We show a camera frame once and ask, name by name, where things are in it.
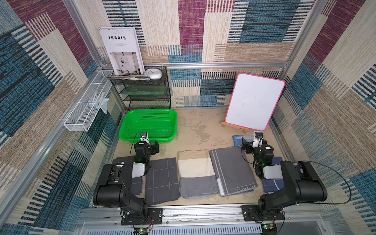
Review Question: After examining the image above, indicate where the green plastic basket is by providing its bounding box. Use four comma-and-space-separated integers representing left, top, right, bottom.
118, 109, 178, 143

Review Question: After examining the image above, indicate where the grey striped pillowcase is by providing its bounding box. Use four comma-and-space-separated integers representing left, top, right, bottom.
209, 146, 258, 197

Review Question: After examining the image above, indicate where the dark grey checked pillowcase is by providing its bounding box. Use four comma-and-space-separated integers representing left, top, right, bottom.
145, 158, 180, 206
112, 156, 146, 195

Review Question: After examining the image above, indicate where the beige white grey pillowcase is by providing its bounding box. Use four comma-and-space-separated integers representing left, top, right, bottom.
177, 149, 219, 199

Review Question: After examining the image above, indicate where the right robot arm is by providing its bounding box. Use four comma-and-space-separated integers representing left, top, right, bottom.
241, 138, 328, 223

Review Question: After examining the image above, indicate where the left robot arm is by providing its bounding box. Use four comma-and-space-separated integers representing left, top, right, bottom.
93, 141, 163, 226

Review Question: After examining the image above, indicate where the navy blue folded pillowcase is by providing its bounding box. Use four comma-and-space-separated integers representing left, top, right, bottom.
261, 157, 285, 194

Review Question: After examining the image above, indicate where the wooden whiteboard stand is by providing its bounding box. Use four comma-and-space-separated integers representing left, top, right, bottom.
221, 121, 249, 134

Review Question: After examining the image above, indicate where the pink framed whiteboard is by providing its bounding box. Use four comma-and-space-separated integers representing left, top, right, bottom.
225, 73, 286, 131

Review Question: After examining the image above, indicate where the white round bowl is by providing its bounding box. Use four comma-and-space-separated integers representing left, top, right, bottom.
144, 68, 162, 79

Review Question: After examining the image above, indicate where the Inedia magazine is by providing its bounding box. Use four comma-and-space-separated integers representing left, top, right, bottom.
99, 27, 145, 76

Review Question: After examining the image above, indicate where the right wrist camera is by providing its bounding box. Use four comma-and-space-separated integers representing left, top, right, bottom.
252, 131, 263, 148

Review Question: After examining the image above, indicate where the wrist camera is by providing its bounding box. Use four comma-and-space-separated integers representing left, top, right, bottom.
140, 132, 150, 144
252, 131, 263, 148

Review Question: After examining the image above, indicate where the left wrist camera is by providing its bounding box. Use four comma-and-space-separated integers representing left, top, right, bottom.
140, 132, 150, 144

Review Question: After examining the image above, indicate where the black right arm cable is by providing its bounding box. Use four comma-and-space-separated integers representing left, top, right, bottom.
299, 160, 352, 205

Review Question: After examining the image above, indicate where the black wire shelf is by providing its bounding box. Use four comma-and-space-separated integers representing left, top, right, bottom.
107, 66, 171, 111

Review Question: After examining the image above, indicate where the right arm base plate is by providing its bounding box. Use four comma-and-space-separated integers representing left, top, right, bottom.
241, 205, 285, 223

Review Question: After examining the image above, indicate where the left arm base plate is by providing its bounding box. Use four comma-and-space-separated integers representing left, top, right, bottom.
120, 208, 163, 226

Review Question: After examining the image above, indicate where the white wire wall basket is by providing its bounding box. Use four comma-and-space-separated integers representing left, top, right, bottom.
64, 70, 112, 132

